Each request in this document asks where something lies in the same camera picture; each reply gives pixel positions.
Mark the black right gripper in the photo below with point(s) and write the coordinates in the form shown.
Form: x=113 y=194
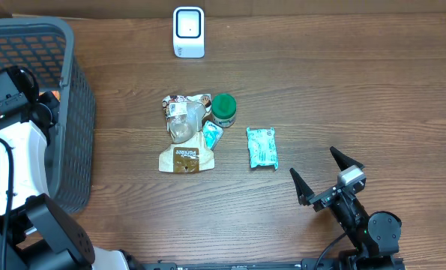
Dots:
x=306 y=193

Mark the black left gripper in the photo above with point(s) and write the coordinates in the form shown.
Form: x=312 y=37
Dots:
x=52 y=101

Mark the teal white tissue pack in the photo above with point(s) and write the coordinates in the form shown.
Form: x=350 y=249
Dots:
x=262 y=148

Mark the teal white small packet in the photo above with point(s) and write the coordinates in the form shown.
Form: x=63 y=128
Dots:
x=212 y=134

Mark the green lidded jar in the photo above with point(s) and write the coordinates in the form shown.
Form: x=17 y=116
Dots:
x=223 y=109

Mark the brown white snack pouch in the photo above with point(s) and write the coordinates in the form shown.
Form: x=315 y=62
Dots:
x=188 y=152

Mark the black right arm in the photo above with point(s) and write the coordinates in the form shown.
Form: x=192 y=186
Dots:
x=369 y=241

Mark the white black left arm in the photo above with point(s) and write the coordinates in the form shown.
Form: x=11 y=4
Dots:
x=36 y=233

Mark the white barcode scanner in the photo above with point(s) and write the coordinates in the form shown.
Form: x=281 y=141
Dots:
x=189 y=32

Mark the dark grey plastic basket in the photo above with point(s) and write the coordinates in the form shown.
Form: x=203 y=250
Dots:
x=46 y=47

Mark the brown cardboard backboard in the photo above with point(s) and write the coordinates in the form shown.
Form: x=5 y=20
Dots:
x=125 y=9

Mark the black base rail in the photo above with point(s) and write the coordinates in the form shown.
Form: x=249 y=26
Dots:
x=237 y=266

